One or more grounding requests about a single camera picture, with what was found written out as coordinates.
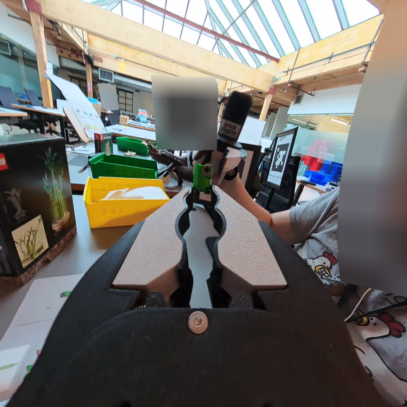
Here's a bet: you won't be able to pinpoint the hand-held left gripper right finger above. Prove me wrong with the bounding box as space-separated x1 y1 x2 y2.
205 186 288 295

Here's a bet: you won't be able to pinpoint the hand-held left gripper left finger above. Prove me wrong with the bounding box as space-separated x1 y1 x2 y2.
112 188 194 292

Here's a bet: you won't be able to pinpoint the green round brick piece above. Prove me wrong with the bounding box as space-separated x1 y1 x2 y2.
192 163 213 195

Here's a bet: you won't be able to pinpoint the person's right forearm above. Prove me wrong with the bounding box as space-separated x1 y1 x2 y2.
219 176 294 245

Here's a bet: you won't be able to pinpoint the grey desk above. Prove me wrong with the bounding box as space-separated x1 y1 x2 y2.
0 194 223 344

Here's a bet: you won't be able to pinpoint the wooden-edged office desk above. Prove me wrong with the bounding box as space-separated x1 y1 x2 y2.
0 103 67 134

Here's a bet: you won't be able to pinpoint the person's right hand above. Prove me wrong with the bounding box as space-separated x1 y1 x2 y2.
194 149 229 185

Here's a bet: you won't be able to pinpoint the white whiteboard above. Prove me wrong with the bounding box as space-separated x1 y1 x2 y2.
237 116 266 147

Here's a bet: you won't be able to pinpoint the yellow plastic bin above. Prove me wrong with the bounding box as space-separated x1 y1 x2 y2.
83 176 170 229

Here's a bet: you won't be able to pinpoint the black framed marker sign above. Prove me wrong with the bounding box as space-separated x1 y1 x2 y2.
265 127 299 190
238 143 263 201

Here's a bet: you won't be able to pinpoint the clear plastic bag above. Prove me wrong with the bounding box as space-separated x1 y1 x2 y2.
102 186 167 201

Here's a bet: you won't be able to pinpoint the person in grey shirt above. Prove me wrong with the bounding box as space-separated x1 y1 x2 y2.
289 187 407 407

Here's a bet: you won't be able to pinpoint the green plastic bin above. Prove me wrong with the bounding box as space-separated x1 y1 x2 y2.
116 137 156 156
88 152 158 180

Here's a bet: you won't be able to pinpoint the blue storage bins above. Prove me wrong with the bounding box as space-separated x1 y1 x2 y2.
304 160 343 186

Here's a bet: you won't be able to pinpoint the small dark set box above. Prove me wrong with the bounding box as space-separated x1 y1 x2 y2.
94 132 114 156

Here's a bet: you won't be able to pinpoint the instruction booklet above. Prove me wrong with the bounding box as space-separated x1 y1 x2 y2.
0 273 85 396

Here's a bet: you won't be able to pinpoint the black bamboo set box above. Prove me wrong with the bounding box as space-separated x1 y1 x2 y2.
0 135 77 287

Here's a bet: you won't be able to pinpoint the white poster board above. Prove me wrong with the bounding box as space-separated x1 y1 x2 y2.
45 71 107 144

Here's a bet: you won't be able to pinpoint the white thin cable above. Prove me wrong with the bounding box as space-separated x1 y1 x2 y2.
343 288 372 322

